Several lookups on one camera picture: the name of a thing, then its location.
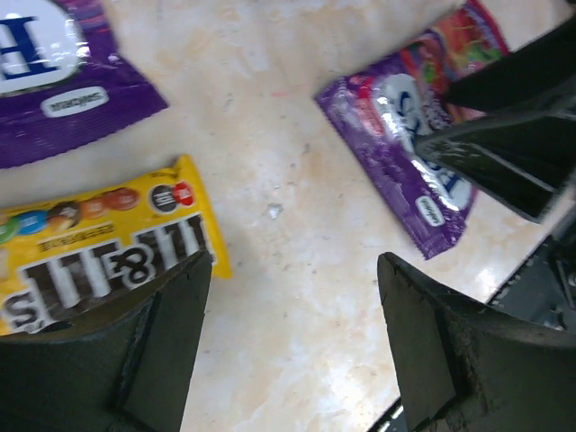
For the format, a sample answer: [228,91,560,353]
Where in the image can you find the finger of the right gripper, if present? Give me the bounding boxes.
[445,17,575,113]
[415,112,567,223]

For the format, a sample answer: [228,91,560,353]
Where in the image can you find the purple candy bag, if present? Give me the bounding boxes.
[314,1,509,259]
[1,0,167,169]

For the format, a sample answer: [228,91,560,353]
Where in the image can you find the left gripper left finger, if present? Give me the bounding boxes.
[1,252,212,431]

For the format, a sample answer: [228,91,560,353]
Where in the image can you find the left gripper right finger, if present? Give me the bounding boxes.
[376,251,576,432]

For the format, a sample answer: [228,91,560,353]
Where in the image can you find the yellow chocolate candy packet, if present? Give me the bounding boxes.
[1,155,232,335]

